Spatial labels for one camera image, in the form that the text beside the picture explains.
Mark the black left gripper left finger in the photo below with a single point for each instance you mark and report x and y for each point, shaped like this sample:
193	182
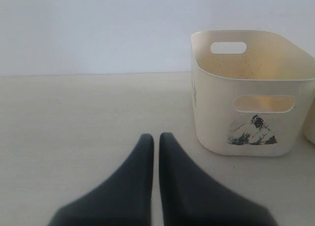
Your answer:
124	199

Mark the cream plastic storage bin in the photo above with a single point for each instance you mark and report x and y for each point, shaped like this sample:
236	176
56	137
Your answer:
251	91

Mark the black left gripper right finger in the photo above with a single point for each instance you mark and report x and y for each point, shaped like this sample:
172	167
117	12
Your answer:
190	197

